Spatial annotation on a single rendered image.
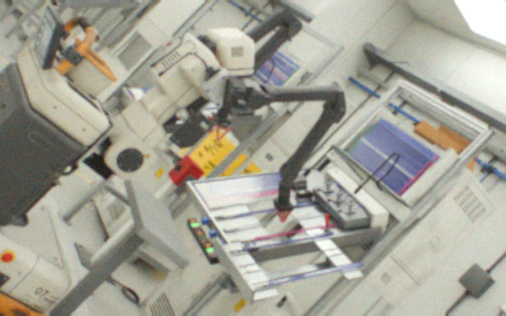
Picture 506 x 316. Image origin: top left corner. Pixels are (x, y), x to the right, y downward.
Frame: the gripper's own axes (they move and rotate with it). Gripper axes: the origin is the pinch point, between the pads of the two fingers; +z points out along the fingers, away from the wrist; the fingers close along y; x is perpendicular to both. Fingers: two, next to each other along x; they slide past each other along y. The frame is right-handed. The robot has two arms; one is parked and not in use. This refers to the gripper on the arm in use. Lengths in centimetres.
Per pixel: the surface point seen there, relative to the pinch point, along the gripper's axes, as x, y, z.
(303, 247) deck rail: -0.8, -20.9, 2.2
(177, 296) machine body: 40, 30, 53
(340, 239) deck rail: -19.0, -21.0, 1.7
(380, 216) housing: -40.0, -19.1, -5.3
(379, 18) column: -229, 294, -14
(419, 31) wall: -263, 275, -5
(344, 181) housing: -39.7, 14.9, -6.7
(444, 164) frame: -68, -23, -29
